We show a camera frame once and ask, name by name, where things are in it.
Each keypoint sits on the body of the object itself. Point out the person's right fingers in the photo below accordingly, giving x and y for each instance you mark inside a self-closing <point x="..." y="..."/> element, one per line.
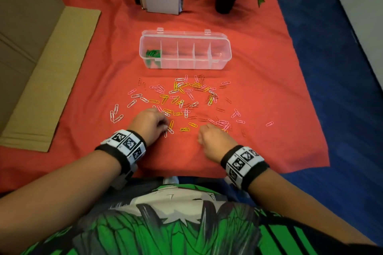
<point x="201" y="138"/>

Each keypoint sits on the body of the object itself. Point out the person's left forearm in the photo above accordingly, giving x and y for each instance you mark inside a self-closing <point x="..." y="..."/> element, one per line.
<point x="56" y="195"/>

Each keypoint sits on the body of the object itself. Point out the pile of green paper clips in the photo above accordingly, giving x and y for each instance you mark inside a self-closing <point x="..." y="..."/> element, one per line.
<point x="153" y="53"/>

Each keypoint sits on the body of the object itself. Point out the green black printed shirt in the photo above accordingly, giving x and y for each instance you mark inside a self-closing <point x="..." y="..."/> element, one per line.
<point x="185" y="219"/>

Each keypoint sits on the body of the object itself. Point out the scatter of coloured paper clips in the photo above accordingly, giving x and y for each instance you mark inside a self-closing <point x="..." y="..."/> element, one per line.
<point x="185" y="102"/>

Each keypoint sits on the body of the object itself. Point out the clear plastic compartment box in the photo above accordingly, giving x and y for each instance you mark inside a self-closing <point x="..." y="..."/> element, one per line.
<point x="185" y="50"/>

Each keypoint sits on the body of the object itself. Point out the black white marker wristband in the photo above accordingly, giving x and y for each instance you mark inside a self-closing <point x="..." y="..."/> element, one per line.
<point x="244" y="165"/>
<point x="124" y="147"/>

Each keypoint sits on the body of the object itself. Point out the person's left fingers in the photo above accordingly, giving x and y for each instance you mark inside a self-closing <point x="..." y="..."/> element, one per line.
<point x="164" y="124"/>

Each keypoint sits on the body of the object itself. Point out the person's right forearm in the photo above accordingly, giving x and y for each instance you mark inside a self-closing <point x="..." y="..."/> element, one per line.
<point x="302" y="207"/>

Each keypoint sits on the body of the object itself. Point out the person's right hand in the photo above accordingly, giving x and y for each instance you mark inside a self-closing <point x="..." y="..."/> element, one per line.
<point x="214" y="142"/>

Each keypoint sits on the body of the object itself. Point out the red tablecloth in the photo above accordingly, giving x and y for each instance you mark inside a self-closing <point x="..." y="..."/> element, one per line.
<point x="167" y="84"/>

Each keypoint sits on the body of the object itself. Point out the brown cardboard box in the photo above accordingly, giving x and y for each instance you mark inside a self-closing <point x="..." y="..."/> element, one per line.
<point x="36" y="54"/>

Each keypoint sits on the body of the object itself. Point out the person's left hand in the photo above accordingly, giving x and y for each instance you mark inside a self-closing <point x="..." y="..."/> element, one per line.
<point x="147" y="126"/>

